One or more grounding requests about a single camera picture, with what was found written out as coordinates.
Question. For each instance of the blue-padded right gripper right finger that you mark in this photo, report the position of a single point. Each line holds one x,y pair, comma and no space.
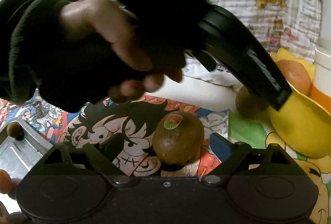
231,155

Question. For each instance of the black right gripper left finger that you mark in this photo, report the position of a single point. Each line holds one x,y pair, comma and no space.
99,158

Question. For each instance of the small brown kiwi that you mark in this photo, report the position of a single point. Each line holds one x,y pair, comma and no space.
248,105

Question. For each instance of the brown kiwi with sticker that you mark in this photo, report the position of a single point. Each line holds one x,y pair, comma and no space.
178,137

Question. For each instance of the tiny brown fruit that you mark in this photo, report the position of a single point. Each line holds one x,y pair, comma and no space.
15,131

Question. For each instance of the small orange tangerine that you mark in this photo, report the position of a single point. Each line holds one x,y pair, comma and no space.
5,182

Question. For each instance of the black sleeve left forearm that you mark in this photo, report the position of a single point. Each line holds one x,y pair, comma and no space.
37,56

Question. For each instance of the person's left hand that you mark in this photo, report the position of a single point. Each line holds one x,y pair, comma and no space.
113,30

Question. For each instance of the colourful anime drawing mat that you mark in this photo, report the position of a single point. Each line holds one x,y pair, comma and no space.
135,123

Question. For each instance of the yellow plastic bowl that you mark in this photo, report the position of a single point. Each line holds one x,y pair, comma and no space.
303,124

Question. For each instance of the silver metal tray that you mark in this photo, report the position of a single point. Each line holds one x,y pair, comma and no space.
18,157

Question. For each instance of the orange fruit in bowl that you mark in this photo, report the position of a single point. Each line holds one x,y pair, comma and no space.
296,75

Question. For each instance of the white and orange bottle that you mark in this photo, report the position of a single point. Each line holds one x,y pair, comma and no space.
321,85

